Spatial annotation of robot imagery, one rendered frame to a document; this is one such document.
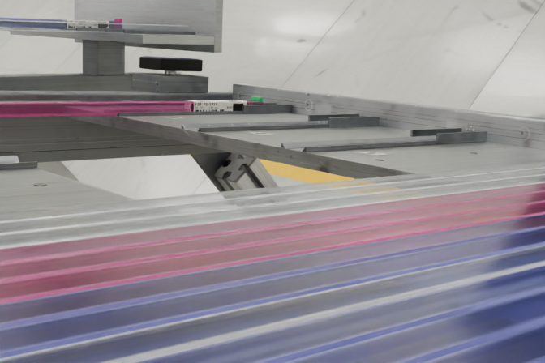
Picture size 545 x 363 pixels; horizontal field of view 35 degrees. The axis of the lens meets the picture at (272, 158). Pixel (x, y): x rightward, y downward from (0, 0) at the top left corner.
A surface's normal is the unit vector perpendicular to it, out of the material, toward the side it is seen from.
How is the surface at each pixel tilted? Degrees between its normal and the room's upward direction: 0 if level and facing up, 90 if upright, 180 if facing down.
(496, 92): 0
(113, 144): 90
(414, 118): 46
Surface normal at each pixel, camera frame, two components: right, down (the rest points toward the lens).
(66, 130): 0.66, 0.14
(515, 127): -0.75, 0.05
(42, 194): 0.06, -0.99
